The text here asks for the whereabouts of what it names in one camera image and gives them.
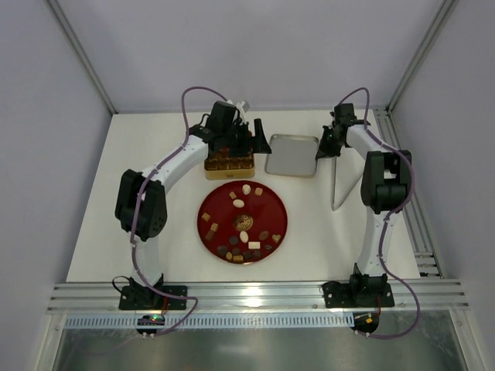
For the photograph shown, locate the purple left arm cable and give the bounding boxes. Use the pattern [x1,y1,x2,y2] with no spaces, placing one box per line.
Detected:
[130,87,237,338]

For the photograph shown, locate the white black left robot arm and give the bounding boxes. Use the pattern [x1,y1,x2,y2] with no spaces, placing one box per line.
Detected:
[114,100,271,310]

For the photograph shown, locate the dark round chocolate bottom left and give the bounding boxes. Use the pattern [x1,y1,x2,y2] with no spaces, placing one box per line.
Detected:
[217,246,228,256]

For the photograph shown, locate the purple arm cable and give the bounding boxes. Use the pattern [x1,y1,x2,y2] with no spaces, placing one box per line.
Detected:
[336,87,422,340]
[130,87,237,338]

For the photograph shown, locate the aluminium mounting rail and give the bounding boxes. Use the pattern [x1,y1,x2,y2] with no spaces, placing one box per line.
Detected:
[46,278,469,314]

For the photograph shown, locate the white slotted cable duct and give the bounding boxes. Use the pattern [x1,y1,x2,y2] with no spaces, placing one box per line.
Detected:
[64,311,354,331]

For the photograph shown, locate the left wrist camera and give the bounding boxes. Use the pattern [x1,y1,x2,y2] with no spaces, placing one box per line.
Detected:
[235,100,251,117]

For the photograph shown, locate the white oval chocolate centre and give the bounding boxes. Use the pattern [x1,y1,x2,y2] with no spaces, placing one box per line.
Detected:
[240,231,249,243]

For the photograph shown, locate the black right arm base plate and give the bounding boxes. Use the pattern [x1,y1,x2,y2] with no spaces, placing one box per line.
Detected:
[321,281,395,308]

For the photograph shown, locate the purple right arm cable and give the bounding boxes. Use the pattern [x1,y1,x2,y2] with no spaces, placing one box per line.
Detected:
[336,87,422,340]

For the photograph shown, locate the gold chocolate tin box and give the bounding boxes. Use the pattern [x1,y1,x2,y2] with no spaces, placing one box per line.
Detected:
[203,151,255,180]

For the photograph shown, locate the white bar chocolate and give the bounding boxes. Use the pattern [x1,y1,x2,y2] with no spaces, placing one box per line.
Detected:
[248,241,261,250]

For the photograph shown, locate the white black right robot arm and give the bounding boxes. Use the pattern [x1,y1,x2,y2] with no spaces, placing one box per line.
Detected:
[316,103,413,308]

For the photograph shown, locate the silver metal tweezers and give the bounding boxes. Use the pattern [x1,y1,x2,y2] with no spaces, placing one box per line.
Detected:
[331,152,364,212]

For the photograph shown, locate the silver tin lid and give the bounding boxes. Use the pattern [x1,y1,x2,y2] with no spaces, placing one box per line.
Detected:
[265,134,319,178]

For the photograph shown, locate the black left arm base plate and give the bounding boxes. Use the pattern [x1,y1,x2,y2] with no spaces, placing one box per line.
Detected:
[118,284,187,311]

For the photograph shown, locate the round red tray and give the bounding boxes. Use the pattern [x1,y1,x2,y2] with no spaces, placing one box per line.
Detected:
[196,180,288,264]

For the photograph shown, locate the white oval chocolate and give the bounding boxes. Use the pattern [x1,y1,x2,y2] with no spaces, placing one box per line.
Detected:
[240,231,249,243]
[233,199,244,208]

